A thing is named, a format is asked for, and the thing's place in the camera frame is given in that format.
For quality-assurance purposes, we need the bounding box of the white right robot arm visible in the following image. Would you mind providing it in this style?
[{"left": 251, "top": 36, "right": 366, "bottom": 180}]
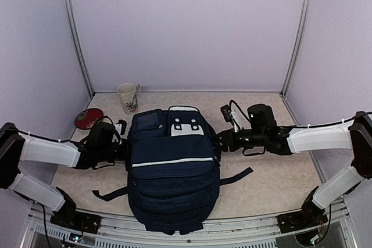
[{"left": 212, "top": 104, "right": 371, "bottom": 233}]

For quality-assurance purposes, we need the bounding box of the white floral paper cup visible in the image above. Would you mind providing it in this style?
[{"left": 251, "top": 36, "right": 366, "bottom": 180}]
[{"left": 116, "top": 83, "right": 141, "bottom": 115}]

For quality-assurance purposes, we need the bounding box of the right aluminium frame post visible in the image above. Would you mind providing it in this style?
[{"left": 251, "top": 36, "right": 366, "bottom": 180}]
[{"left": 280, "top": 0, "right": 311, "bottom": 99}]

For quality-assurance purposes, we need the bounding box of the navy blue student backpack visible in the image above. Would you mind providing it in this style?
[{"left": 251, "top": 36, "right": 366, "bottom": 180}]
[{"left": 102, "top": 106, "right": 252, "bottom": 235}]

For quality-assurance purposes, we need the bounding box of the left aluminium frame post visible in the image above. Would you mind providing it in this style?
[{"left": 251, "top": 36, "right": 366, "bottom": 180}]
[{"left": 63, "top": 0, "right": 95, "bottom": 99}]

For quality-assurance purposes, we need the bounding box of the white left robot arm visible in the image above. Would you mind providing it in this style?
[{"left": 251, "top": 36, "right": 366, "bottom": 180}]
[{"left": 1, "top": 117, "right": 127, "bottom": 234}]

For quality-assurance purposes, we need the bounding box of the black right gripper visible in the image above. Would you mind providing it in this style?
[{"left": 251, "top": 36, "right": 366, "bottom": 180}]
[{"left": 208, "top": 127, "right": 267, "bottom": 153}]

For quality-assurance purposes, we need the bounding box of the red floral round coaster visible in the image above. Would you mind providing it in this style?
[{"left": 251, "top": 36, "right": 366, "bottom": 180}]
[{"left": 74, "top": 108, "right": 104, "bottom": 130}]

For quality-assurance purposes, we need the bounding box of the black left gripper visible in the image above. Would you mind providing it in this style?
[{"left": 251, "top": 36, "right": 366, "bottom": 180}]
[{"left": 98, "top": 141, "right": 146, "bottom": 163}]

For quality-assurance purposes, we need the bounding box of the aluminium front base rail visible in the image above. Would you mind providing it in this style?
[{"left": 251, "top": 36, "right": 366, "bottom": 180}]
[{"left": 20, "top": 200, "right": 358, "bottom": 248}]

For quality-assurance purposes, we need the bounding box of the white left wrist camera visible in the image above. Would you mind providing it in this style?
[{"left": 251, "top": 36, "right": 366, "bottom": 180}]
[{"left": 112, "top": 120, "right": 127, "bottom": 143}]

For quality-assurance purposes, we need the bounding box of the aluminium frame post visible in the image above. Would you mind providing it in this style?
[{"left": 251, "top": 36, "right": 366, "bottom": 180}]
[
  {"left": 63, "top": 0, "right": 95, "bottom": 99},
  {"left": 280, "top": 0, "right": 311, "bottom": 99}
]

